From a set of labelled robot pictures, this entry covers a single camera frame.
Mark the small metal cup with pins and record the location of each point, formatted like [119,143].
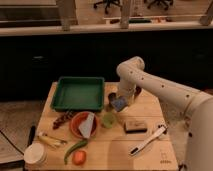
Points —
[111,98]

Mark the white lidded container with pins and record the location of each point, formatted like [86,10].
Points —
[35,154]

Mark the orange tomato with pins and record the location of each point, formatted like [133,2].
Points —
[79,157]

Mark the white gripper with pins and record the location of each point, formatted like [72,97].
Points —
[126,90]

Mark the brown block eraser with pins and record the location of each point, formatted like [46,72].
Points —
[135,126]

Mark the green plastic tray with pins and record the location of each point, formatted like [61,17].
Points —
[79,93]

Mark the dark red bowl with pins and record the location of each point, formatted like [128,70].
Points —
[137,91]

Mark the orange plate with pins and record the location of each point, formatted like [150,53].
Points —
[78,119]

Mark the white folded cloth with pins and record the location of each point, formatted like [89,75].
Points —
[85,127]

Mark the blue sponge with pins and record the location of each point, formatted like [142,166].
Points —
[119,104]

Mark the green chili pepper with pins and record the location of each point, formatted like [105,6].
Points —
[76,146]

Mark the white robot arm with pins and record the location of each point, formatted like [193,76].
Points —
[196,104]

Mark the black office chair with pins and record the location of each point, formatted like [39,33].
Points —
[107,3]

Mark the green plastic cup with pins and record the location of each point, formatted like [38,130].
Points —
[108,120]

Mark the brown dried sausage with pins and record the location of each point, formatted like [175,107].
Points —
[62,119]

